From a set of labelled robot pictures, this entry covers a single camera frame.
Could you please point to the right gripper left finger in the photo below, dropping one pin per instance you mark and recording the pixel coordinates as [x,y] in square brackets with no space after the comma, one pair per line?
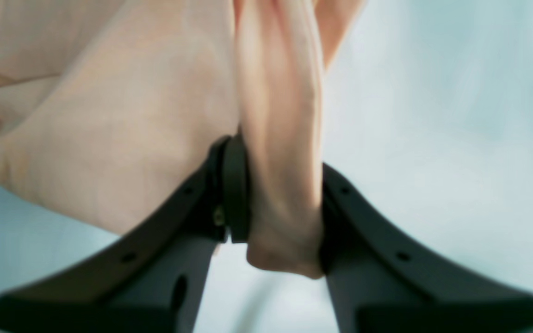
[151,280]

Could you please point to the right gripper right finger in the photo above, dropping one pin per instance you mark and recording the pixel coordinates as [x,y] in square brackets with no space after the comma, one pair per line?
[381,280]

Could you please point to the peach t-shirt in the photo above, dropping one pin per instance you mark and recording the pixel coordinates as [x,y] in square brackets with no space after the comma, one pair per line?
[106,106]

